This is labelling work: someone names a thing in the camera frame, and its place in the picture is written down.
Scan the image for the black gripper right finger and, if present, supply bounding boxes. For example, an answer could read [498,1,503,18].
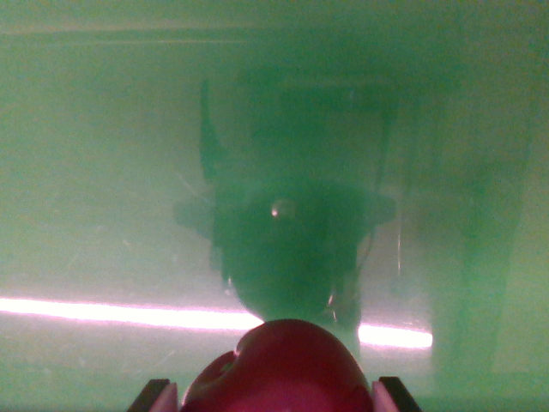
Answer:
[371,376,423,412]

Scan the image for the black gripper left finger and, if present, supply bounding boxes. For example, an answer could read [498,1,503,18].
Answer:
[126,379,178,412]

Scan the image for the dark red round fruit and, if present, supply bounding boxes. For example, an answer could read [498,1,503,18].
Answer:
[179,318,373,412]

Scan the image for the green plastic bin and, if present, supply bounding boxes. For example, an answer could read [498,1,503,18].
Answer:
[0,0,549,412]

